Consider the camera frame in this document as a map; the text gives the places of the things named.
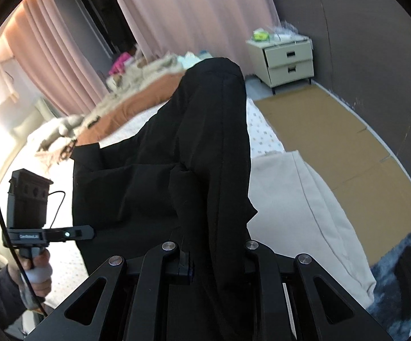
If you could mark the person's left hand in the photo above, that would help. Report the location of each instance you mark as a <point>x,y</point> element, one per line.
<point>41,280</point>

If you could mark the pale blue pillow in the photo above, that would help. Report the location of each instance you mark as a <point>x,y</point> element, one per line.
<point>195,58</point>

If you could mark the clear plastic clutter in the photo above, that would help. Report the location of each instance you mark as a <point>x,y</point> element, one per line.
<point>285,32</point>

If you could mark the cream bed frame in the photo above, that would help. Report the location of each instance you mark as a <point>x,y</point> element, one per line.
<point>13,138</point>

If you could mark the brown blanket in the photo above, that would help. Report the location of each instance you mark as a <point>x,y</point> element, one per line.
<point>131,106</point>

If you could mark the white dotted bedsheet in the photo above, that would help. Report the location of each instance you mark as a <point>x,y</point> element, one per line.
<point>262,131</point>

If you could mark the pink cloth item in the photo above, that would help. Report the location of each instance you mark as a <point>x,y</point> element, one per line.
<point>119,63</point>

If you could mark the wide pink curtain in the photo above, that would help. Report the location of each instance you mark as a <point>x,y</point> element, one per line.
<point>191,7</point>

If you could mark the cardboard floor sheet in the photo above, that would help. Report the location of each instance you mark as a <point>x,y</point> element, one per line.
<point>333,128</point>

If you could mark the narrow pink curtain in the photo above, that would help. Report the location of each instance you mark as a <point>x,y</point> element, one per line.
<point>60,53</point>

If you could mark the black collared coat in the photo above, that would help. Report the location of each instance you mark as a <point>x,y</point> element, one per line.
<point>209,131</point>

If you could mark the green packet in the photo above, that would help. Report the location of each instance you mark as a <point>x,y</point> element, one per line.
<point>261,36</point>

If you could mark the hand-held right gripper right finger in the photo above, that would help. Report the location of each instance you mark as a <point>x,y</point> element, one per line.
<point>258,255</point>

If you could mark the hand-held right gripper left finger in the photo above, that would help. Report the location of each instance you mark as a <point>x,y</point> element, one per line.
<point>186,269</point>

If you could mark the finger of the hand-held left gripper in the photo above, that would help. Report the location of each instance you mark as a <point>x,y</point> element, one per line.
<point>84,232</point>

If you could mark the cream two-drawer nightstand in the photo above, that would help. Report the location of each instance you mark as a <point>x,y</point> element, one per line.
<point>287,64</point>

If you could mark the blue shaggy rug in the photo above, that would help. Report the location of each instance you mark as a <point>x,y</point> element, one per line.
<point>383,266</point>

